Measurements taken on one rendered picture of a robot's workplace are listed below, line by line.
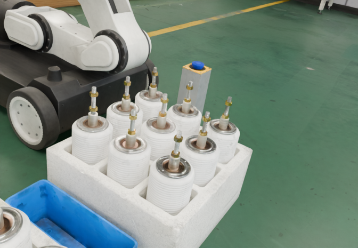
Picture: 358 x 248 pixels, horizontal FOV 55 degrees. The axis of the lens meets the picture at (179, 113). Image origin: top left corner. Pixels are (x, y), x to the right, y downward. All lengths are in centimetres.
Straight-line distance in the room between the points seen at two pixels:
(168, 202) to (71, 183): 26
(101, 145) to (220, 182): 29
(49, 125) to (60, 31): 36
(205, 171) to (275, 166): 52
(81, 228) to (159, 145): 26
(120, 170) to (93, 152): 10
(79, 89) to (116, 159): 46
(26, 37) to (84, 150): 65
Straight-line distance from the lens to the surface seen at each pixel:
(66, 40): 128
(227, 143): 88
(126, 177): 77
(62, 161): 86
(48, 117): 109
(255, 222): 104
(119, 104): 93
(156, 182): 71
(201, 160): 78
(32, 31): 134
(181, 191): 71
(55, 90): 112
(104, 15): 113
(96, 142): 82
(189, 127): 93
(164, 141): 83
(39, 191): 90
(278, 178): 123
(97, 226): 81
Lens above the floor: 69
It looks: 28 degrees down
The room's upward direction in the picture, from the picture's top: 10 degrees clockwise
